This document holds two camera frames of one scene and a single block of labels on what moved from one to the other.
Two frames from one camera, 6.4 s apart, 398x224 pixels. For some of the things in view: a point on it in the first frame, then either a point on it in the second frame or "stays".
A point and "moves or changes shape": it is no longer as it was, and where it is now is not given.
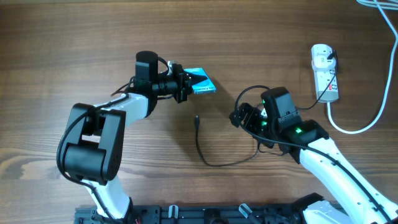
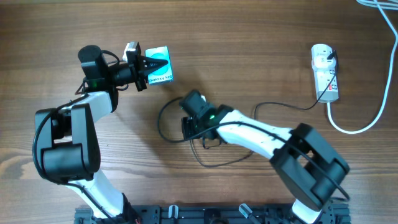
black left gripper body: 180,94 to 138,78
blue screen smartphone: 203,87 moves or changes shape
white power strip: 325,65 stays
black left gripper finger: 191,79 to 147,65
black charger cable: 332,55 moves or changes shape
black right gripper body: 257,124 to 191,129
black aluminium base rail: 194,213 stays
